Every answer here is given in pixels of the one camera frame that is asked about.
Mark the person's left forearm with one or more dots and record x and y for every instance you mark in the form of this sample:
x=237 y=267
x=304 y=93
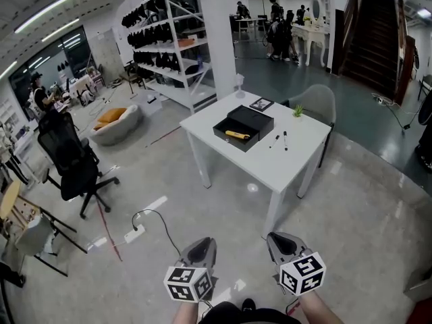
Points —
x=185 y=314

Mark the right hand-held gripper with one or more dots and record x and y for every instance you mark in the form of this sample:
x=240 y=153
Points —
x=302 y=273

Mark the orange cushion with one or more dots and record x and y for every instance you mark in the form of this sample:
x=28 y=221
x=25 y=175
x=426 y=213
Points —
x=111 y=115

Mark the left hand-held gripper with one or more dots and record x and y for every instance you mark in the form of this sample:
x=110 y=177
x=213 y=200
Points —
x=187 y=282

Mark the small green potted plant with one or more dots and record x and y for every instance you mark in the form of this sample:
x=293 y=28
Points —
x=298 y=111

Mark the dark wooden staircase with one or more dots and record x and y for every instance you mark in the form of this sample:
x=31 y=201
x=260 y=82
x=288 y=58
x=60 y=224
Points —
x=371 y=39

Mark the white storage box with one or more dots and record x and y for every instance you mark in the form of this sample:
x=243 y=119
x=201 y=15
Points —
x=150 y=103

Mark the black standing fan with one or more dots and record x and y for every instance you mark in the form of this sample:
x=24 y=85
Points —
x=426 y=130

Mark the grey folding chair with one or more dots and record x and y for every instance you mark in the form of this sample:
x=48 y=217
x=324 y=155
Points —
x=37 y=236

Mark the person's black shorts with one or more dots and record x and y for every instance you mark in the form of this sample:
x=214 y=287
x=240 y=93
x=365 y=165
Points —
x=236 y=316

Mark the black picture frame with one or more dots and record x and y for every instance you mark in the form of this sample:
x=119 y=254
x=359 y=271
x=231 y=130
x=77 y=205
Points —
x=261 y=103

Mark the person's right forearm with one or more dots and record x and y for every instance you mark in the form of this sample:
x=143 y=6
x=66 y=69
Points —
x=315 y=309

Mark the round wooden stool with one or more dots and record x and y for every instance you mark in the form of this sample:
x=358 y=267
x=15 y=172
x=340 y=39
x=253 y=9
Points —
x=9 y=197

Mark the black drawer box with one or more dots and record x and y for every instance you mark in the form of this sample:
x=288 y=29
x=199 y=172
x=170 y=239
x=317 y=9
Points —
x=251 y=120

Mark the white metal shelf rack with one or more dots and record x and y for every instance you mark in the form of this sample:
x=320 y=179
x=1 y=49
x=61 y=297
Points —
x=168 y=46

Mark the white long-legged table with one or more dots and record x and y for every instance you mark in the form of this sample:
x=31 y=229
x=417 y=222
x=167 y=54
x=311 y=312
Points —
x=249 y=22

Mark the white power strip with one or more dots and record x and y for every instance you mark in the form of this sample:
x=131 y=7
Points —
x=134 y=233

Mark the yellow utility knife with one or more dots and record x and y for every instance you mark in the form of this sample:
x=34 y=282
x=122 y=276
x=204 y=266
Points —
x=236 y=134

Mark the person's black shoe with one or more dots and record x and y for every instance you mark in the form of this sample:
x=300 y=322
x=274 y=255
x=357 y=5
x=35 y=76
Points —
x=248 y=304

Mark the grey upholstered chair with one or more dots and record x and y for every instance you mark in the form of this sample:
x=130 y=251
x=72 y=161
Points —
x=317 y=101

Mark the white vanity table with mirror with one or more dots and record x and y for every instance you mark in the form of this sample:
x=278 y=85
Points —
x=312 y=32

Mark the black marker pen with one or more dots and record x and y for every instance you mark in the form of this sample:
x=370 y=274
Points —
x=274 y=141
x=285 y=141

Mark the beige round sofa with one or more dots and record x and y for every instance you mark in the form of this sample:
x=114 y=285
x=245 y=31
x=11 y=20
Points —
x=118 y=130

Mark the black office chair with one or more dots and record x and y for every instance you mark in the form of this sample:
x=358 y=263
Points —
x=72 y=160

